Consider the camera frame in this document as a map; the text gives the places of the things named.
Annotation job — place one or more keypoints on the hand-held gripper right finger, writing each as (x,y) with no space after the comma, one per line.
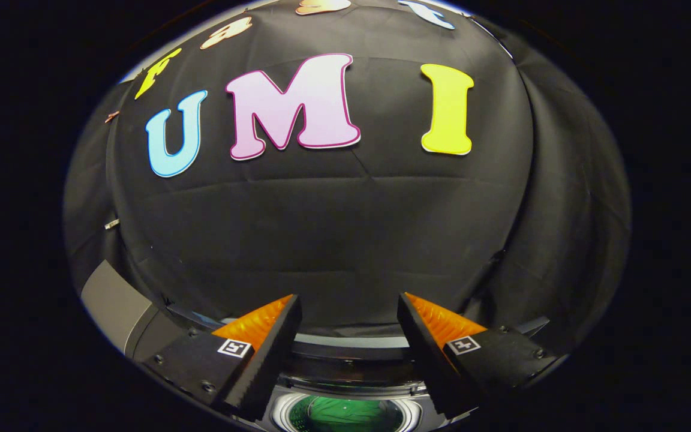
(426,354)

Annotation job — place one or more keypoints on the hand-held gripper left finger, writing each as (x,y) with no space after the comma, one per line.
(264,360)

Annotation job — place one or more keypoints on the grey washing machine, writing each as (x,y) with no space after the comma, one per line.
(351,375)

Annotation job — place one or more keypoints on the green polo shirt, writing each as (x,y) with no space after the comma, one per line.
(345,415)

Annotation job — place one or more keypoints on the black backdrop cloth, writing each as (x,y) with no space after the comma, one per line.
(345,240)

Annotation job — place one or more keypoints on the silver clip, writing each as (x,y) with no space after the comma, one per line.
(111,224)

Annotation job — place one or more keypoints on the pink clip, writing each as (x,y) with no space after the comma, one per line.
(111,116)

